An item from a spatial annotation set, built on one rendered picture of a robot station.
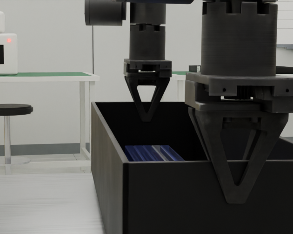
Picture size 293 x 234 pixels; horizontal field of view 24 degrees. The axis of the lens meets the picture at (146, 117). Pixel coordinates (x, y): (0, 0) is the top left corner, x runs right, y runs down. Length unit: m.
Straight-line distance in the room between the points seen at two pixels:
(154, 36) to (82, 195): 0.27
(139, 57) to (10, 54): 3.96
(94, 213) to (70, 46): 5.51
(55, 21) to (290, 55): 2.35
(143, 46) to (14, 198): 0.30
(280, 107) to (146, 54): 0.58
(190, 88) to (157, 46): 0.53
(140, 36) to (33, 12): 5.31
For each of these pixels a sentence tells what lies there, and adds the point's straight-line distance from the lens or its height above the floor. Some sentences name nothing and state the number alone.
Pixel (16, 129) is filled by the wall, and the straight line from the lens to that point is 6.38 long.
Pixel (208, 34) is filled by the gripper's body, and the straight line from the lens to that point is 0.51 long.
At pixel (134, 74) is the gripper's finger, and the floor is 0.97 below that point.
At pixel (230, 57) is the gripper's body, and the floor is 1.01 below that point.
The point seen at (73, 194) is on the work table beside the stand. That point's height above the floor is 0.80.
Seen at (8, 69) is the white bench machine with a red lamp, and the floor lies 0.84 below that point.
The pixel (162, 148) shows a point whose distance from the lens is 1.03.
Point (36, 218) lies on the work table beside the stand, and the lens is 0.86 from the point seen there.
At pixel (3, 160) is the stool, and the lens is 4.52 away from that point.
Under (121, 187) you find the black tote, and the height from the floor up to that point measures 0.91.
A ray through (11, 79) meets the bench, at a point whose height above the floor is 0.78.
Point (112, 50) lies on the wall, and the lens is 6.41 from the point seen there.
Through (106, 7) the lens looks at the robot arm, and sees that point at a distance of 1.06.
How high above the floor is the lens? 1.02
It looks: 6 degrees down
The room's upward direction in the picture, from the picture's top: straight up
